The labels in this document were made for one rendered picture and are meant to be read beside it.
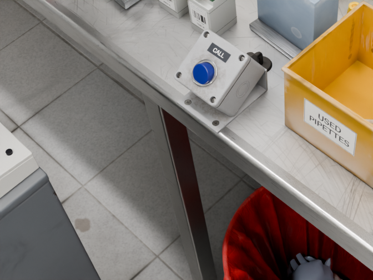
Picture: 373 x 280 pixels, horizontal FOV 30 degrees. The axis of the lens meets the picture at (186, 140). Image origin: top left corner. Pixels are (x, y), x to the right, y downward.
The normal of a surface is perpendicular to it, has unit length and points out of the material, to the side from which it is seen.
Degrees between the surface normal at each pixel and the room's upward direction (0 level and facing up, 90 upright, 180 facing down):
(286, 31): 90
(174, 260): 0
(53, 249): 90
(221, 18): 90
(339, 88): 0
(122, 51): 0
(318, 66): 90
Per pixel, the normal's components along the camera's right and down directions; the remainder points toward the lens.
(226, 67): -0.47, -0.20
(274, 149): -0.12, -0.58
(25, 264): 0.68, 0.54
